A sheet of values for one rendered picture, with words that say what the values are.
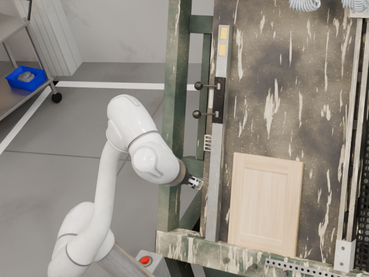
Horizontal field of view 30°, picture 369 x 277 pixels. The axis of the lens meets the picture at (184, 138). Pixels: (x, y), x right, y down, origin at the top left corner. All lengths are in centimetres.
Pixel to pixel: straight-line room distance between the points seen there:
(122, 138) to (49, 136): 379
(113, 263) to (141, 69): 386
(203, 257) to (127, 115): 131
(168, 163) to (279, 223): 117
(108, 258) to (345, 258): 97
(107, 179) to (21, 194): 321
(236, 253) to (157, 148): 126
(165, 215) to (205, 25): 88
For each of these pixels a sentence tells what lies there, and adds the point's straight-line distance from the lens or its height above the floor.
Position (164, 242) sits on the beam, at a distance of 321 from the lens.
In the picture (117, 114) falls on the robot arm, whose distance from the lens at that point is 196.
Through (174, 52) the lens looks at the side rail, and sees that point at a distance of 307.
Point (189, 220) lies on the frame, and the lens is 338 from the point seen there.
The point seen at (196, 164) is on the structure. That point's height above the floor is 113.
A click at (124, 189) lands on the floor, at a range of 492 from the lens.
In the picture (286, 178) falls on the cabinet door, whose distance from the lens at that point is 292.
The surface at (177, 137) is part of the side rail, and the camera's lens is 313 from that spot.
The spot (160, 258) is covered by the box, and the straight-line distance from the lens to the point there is 306.
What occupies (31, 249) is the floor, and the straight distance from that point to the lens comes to 479.
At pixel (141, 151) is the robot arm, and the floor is 201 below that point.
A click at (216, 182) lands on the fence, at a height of 112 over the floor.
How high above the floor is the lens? 312
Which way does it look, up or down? 37 degrees down
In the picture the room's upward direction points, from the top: 16 degrees counter-clockwise
